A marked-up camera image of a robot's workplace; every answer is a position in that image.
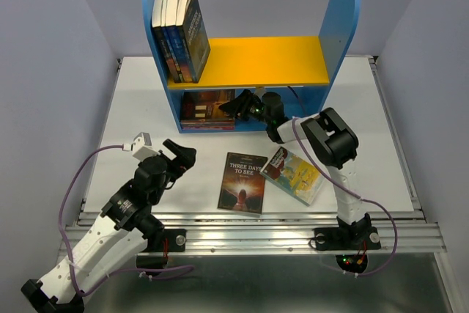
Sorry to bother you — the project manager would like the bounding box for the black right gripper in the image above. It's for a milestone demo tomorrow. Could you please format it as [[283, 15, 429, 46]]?
[[218, 88, 270, 125]]

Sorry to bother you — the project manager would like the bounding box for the dark orange cover book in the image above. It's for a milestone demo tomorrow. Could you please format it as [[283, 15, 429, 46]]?
[[180, 89, 235, 122]]

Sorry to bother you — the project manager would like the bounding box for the Huckleberry Finn paperback book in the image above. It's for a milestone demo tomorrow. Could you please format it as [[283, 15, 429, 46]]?
[[260, 147, 324, 206]]

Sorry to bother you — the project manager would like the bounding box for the Nineteen Eighty-Four book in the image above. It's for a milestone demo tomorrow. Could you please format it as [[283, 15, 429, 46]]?
[[182, 0, 210, 83]]

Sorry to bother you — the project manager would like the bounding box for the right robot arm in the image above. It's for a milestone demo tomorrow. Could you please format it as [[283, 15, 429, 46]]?
[[220, 89, 375, 251]]

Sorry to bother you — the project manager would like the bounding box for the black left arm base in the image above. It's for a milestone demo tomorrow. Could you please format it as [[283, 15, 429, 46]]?
[[136, 229, 187, 270]]

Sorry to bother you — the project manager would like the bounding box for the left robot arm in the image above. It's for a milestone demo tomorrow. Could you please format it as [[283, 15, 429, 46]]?
[[21, 133, 196, 312]]

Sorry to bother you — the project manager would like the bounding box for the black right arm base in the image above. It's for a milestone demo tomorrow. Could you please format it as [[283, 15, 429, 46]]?
[[309, 227, 381, 251]]

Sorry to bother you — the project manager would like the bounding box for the pink spine Roald Dahl book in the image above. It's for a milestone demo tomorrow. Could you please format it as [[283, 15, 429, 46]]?
[[181, 122, 235, 130]]

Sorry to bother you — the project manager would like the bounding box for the upright blue orange book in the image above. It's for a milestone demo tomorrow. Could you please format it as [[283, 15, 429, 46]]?
[[176, 0, 192, 83]]

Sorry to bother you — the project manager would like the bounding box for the Three Days to See book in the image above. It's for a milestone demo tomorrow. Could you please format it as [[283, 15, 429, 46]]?
[[218, 152, 267, 216]]

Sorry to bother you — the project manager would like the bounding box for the blue and yellow bookshelf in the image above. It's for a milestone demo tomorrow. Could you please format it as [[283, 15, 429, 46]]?
[[142, 0, 361, 133]]

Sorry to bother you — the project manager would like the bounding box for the upright book on shelf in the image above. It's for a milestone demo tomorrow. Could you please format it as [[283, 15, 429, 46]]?
[[152, 0, 174, 78], [161, 0, 184, 83]]

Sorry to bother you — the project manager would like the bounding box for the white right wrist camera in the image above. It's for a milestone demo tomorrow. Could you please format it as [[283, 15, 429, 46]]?
[[255, 86, 266, 96]]

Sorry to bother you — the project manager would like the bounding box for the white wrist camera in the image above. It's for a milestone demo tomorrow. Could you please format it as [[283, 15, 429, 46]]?
[[122, 132, 160, 161], [255, 86, 266, 96]]

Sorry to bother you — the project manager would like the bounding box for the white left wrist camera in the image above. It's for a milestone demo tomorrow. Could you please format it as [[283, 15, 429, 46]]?
[[122, 132, 160, 161]]

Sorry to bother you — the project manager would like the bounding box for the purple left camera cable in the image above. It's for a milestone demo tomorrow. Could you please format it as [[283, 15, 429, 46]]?
[[58, 144, 195, 298]]

